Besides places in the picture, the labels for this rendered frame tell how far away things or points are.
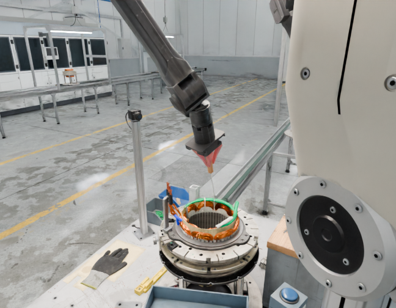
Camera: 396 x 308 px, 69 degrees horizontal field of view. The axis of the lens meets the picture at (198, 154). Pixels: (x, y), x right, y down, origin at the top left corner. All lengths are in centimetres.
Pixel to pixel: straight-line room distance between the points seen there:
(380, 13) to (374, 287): 27
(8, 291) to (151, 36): 228
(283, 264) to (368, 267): 65
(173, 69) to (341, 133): 44
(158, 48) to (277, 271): 77
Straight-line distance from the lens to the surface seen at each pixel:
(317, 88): 32
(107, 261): 134
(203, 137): 75
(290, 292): 86
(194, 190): 100
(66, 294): 129
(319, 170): 37
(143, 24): 66
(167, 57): 66
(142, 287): 121
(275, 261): 101
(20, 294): 258
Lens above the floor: 165
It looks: 21 degrees down
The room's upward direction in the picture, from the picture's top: straight up
